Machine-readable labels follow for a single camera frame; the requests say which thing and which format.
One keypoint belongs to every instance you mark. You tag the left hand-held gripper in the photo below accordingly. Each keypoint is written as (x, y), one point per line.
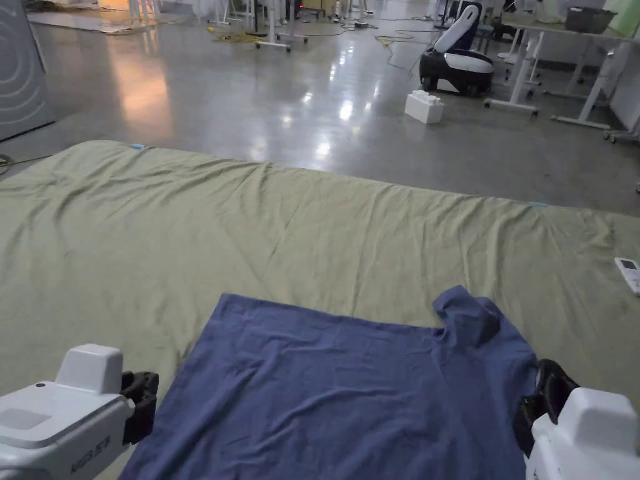
(55, 425)

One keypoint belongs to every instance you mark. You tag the white foam block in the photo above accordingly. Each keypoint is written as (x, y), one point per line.
(425, 106)

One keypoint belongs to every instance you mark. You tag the bed with pale green sheet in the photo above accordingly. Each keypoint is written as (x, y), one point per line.
(310, 235)

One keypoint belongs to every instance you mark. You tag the white and black robot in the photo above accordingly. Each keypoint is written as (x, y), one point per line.
(457, 62)

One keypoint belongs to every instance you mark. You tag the white wheeled desk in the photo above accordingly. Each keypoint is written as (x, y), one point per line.
(272, 30)

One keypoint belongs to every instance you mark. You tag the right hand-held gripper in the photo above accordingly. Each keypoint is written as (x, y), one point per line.
(585, 440)

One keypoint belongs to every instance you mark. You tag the white remote control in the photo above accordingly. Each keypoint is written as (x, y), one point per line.
(631, 274)

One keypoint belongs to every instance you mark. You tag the dark blue shirt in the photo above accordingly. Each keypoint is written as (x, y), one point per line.
(320, 390)

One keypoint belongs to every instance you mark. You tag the grey washing machine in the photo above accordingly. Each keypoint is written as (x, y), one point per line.
(22, 70)

